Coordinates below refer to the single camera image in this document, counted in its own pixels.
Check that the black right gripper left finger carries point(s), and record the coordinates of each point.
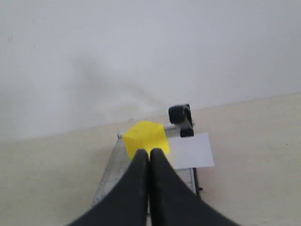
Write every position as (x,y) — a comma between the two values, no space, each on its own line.
(127,203)

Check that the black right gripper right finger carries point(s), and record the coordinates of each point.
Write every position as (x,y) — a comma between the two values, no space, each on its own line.
(172,203)

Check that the white paper sheet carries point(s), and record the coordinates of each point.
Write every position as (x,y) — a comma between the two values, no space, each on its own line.
(190,152)

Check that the yellow cube block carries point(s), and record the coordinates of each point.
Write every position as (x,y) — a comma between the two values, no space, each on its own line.
(145,135)

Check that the black cutter blade lever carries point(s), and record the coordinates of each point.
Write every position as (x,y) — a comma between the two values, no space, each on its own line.
(180,116)

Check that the grey paper cutter base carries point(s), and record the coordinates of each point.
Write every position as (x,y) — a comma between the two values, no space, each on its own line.
(118,164)

